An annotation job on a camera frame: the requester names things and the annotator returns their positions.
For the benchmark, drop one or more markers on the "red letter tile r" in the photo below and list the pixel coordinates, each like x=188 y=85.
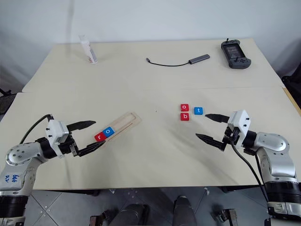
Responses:
x=99 y=137

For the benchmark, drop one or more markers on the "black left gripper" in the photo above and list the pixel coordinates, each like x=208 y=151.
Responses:
x=68 y=147

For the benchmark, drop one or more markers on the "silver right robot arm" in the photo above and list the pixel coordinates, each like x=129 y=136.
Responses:
x=275 y=146

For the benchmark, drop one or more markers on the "black object beside table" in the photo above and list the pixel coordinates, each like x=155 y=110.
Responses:
x=4 y=101
x=292 y=89

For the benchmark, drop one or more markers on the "red letter tile b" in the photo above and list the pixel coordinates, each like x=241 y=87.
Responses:
x=182 y=118

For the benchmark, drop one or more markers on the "wooden letter tray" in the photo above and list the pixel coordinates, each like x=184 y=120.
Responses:
x=127 y=121

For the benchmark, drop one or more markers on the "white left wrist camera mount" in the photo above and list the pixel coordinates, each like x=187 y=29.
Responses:
x=55 y=131

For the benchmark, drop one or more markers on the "blue letter tile t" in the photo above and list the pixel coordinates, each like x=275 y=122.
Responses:
x=196 y=112

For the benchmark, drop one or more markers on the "black handheld controller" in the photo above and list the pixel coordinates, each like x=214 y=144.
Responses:
x=235 y=56

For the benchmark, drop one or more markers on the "white squeeze tube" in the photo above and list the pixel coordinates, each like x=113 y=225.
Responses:
x=88 y=49

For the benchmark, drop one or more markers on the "blue letter tile o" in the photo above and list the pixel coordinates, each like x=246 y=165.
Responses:
x=108 y=131

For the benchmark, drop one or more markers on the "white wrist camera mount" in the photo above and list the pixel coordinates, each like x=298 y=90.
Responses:
x=55 y=131
x=240 y=117

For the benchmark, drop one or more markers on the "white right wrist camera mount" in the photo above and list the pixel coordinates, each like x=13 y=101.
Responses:
x=240 y=117

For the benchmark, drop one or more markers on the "red letter tile o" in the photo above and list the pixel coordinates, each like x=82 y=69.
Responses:
x=182 y=106

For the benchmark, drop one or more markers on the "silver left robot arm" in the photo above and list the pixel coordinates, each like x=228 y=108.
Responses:
x=18 y=155

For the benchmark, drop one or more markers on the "dark rounded shape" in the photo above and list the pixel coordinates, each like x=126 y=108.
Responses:
x=184 y=210
x=132 y=215

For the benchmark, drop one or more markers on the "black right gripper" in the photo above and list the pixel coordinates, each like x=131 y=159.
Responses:
x=229 y=137

